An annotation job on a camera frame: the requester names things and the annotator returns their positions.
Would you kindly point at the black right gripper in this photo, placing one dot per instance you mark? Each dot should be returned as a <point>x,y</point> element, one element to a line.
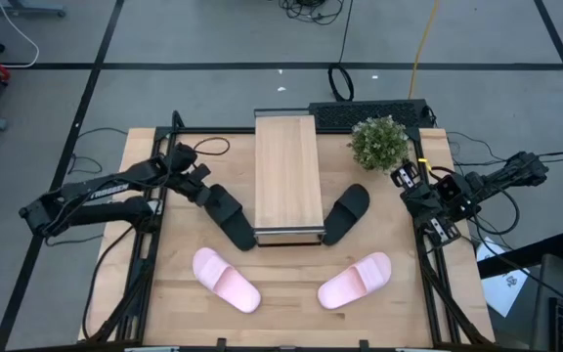
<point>425,205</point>

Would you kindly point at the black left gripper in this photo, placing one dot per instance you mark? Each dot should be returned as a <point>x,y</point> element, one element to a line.
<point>196,190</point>

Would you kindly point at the black slide sandal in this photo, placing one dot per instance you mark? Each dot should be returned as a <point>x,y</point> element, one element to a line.
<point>345,212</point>
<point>235,222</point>

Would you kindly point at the pink slide sandal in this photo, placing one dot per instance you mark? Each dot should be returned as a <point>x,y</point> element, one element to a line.
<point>355,281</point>
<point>228,283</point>

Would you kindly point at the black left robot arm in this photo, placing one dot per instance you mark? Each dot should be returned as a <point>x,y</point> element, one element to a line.
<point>91,190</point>

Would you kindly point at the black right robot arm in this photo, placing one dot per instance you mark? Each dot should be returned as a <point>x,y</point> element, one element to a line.
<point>506,176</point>

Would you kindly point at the small green potted plant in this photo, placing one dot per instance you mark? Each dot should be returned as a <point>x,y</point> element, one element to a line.
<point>379,144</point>

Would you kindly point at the black desk beam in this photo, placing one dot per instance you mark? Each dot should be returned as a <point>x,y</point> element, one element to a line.
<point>506,264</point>

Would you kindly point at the white paper sheet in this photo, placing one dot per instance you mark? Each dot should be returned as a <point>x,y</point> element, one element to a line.
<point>504,291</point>

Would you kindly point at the black table edge clamp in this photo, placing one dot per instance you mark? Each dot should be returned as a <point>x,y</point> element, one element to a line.
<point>364,344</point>
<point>221,343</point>

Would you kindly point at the grey desk top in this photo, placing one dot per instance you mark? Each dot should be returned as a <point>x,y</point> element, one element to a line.
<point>560,283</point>

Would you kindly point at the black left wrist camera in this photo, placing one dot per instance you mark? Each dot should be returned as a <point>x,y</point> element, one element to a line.
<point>202,172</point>

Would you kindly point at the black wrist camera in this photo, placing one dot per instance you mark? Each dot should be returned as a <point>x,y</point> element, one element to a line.
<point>450,189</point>
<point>202,172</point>

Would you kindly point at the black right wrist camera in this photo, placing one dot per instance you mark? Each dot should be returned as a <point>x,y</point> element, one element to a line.
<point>450,189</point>

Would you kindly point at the black metal table frame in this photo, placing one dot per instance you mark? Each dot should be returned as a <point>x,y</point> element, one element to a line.
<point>213,130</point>

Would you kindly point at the wooden shelf with black frame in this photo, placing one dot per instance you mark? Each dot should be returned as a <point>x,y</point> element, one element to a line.
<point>286,171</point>

